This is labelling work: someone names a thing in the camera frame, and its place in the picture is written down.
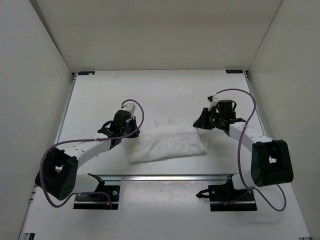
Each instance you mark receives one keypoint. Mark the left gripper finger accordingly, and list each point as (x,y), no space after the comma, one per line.
(129,135)
(135,131)

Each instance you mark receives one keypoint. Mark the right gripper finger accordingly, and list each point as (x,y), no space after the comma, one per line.
(204,116)
(202,123)

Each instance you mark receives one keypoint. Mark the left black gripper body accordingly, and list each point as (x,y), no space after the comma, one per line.
(127,129)

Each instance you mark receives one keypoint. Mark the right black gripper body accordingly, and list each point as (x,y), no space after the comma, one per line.
(216,118)

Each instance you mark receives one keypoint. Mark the white pleated skirt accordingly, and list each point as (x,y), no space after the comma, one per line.
(163,139)

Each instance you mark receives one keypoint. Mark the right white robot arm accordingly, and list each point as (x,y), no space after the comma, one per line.
(270,162)

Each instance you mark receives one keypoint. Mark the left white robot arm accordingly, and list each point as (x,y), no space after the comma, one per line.
(58,171)

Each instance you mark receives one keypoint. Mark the right blue corner label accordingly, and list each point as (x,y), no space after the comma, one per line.
(234,71)

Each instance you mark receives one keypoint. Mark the blue corner label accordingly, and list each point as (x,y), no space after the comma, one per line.
(234,71)
(86,73)

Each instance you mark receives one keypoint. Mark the left blue corner label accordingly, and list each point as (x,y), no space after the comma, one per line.
(86,73)

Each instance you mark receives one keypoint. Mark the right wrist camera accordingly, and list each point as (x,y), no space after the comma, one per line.
(213,102)

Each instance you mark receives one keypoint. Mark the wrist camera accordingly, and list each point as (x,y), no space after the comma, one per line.
(213,102)
(129,107)

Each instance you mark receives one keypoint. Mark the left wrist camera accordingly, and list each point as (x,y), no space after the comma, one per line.
(129,107)

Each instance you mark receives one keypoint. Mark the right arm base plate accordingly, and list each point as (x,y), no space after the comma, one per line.
(225,198)

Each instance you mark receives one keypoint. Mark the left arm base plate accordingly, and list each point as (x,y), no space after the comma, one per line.
(99,201)

